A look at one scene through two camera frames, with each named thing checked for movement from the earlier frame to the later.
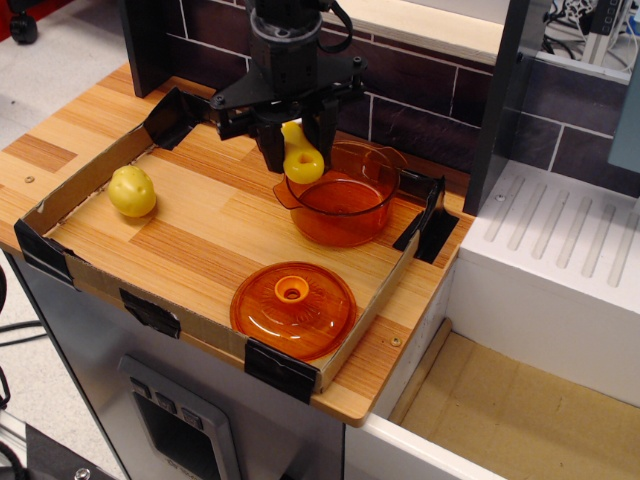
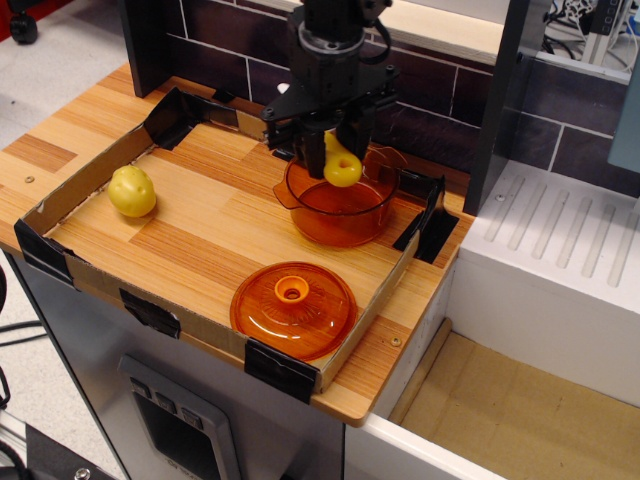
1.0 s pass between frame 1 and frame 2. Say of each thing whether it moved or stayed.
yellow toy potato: stayed
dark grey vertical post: stayed
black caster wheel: stayed
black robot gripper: moved
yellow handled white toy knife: moved
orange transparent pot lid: stayed
